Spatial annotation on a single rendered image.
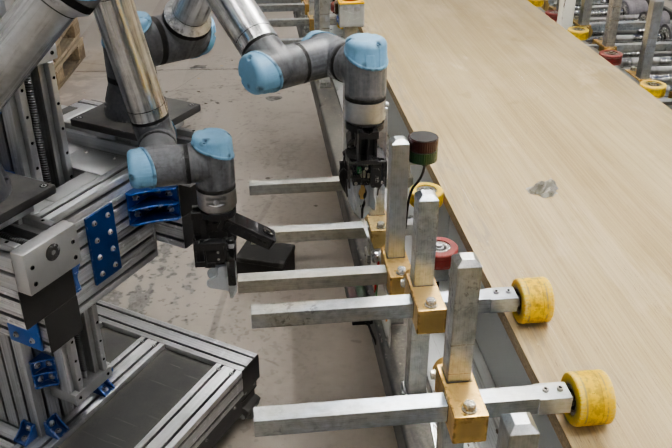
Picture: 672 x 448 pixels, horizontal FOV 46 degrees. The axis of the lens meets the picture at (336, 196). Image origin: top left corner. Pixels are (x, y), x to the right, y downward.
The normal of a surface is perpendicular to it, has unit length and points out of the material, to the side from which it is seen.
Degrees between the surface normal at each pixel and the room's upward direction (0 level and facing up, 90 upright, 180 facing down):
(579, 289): 0
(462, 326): 90
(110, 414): 0
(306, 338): 0
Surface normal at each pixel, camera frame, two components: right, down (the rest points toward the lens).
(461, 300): 0.11, 0.47
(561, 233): 0.00, -0.88
